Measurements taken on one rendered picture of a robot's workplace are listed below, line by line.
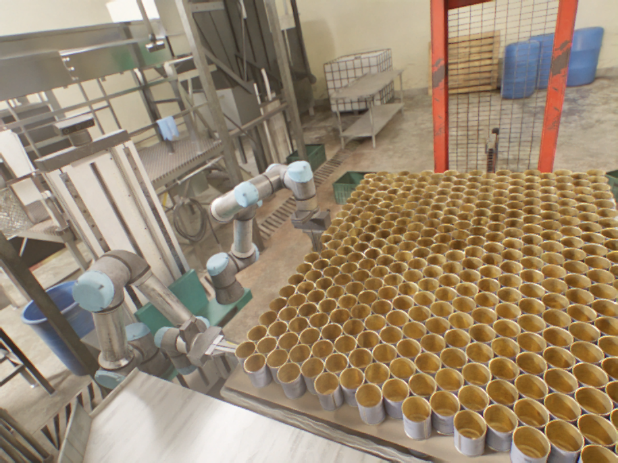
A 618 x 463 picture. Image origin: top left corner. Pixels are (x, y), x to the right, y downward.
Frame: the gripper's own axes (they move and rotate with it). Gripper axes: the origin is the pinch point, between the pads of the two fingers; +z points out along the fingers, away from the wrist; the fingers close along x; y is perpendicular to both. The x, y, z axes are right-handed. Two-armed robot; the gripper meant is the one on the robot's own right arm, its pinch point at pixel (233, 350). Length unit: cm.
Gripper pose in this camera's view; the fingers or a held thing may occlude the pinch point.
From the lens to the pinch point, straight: 126.2
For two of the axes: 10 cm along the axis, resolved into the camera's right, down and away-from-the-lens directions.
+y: 2.0, 8.2, 5.3
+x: -3.5, 5.7, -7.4
